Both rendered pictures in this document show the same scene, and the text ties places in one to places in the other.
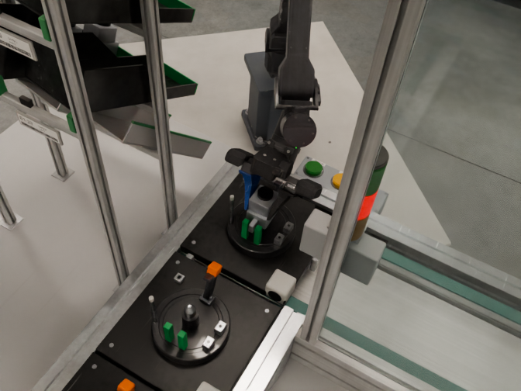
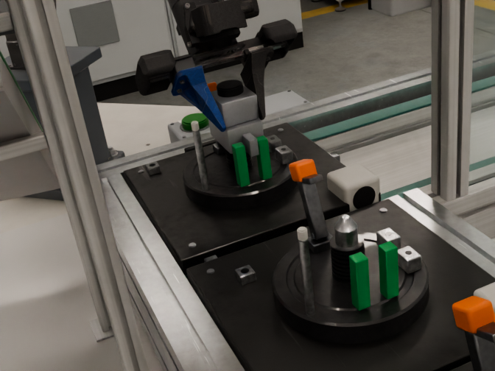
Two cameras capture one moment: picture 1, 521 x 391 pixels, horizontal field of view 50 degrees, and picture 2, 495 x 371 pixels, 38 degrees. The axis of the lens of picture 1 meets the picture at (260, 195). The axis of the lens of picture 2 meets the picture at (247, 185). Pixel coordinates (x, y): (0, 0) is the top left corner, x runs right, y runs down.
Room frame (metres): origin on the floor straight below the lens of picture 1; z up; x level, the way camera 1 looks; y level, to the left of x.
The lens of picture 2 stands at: (0.13, 0.52, 1.38)
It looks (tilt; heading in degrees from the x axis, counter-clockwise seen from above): 29 degrees down; 315
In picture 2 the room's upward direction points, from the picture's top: 8 degrees counter-clockwise
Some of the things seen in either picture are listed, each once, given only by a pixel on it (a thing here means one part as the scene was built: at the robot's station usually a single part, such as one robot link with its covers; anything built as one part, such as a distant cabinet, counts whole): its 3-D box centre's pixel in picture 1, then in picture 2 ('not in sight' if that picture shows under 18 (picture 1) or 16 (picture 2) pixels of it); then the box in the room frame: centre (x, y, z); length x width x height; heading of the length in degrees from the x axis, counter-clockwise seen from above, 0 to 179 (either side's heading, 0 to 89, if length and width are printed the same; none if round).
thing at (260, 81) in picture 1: (277, 99); (52, 121); (1.09, -0.02, 0.96); 0.15 x 0.15 x 0.20; 20
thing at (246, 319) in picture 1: (190, 316); (348, 253); (0.44, 0.10, 1.01); 0.24 x 0.24 x 0.13; 64
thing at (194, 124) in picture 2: (231, 209); (200, 156); (0.67, 0.05, 1.03); 0.01 x 0.01 x 0.08
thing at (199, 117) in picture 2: (313, 169); (195, 124); (0.86, -0.12, 0.96); 0.04 x 0.04 x 0.02
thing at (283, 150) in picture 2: (279, 239); (283, 154); (0.63, -0.04, 1.00); 0.02 x 0.01 x 0.02; 154
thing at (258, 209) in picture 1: (261, 206); (236, 115); (0.66, 0.00, 1.06); 0.08 x 0.04 x 0.07; 155
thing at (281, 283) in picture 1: (280, 287); (353, 189); (0.54, -0.05, 0.97); 0.05 x 0.05 x 0.04; 64
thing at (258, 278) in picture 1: (260, 232); (243, 187); (0.67, -0.01, 0.96); 0.24 x 0.24 x 0.02; 64
